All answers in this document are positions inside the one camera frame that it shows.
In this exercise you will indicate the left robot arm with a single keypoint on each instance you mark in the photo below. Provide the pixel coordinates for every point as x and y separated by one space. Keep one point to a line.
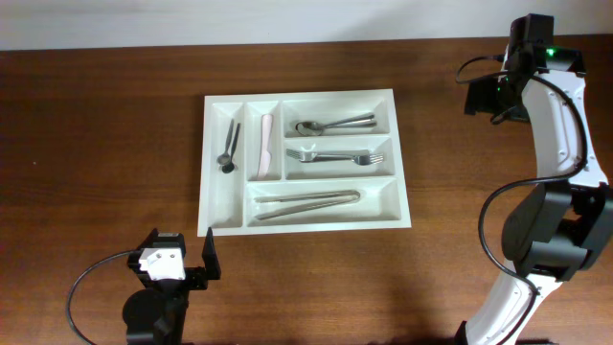
156 314

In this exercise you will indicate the steel fork pointing down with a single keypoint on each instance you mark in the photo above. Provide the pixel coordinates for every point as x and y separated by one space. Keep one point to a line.
358 159

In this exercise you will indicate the steel fork pointing up-left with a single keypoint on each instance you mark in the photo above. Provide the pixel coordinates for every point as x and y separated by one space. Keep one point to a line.
302 156

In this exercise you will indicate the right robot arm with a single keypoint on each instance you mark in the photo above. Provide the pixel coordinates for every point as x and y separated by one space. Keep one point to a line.
563 225

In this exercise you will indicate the steel kitchen tongs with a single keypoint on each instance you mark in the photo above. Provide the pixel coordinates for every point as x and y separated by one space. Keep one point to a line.
306 202

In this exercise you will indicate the white plastic cutlery tray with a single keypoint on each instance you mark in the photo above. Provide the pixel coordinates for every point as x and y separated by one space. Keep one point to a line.
301 162

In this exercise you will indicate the small steel teaspoon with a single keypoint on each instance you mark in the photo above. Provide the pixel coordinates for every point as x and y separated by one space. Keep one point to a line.
225 156
230 166

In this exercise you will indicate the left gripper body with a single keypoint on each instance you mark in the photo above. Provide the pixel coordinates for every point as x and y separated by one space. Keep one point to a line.
195 278

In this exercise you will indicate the large steel spoon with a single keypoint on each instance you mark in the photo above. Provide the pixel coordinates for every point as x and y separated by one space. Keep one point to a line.
317 129
360 117

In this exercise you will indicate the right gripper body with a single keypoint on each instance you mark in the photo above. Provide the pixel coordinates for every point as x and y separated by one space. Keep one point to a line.
498 99

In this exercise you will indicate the pink plastic knife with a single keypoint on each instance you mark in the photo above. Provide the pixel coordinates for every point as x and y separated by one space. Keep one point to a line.
265 156

